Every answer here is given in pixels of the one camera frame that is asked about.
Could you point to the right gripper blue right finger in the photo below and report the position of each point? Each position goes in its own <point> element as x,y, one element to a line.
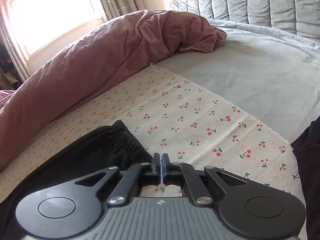
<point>192,182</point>

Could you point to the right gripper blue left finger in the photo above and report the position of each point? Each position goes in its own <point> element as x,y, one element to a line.
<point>133,180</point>

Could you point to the black pants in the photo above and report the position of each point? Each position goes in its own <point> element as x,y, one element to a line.
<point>105,146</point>

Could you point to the cherry print bed cloth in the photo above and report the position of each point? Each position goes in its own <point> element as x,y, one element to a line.
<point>250,169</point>

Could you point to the pink duvet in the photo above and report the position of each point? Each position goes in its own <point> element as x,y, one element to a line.
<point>100,60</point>

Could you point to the folded black garment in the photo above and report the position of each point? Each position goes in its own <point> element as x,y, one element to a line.
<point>306,149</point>

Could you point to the grey bed sheet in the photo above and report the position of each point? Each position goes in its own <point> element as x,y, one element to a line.
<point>269,73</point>

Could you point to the hanging clothes in corner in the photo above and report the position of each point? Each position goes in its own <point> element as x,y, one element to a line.
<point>10,80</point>

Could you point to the grey quilted headboard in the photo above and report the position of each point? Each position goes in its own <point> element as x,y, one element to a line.
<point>299,17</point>

